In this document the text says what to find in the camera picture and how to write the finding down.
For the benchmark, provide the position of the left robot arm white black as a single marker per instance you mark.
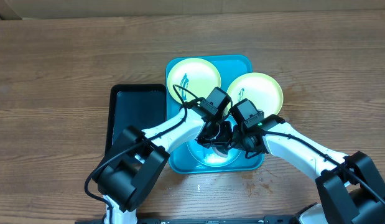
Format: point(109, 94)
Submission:
point(130, 168)

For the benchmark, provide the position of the light blue plate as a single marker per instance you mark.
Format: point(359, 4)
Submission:
point(208, 157)

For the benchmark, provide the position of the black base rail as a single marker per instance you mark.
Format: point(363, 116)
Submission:
point(269, 219)

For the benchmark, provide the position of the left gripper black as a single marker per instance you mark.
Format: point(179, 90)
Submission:
point(227, 139)

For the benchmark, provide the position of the black plastic tray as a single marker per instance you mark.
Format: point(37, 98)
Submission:
point(139, 105)

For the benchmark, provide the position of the round sponge scrubber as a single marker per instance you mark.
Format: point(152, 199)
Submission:
point(220, 151)

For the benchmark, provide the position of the yellow plate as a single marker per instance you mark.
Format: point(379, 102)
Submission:
point(264, 92)
point(194, 74)

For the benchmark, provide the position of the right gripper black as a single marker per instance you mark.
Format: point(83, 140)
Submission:
point(238, 143)

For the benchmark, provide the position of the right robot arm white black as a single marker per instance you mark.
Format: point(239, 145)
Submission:
point(350, 188)

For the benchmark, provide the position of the teal plastic tray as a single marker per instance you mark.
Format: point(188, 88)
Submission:
point(181, 161)

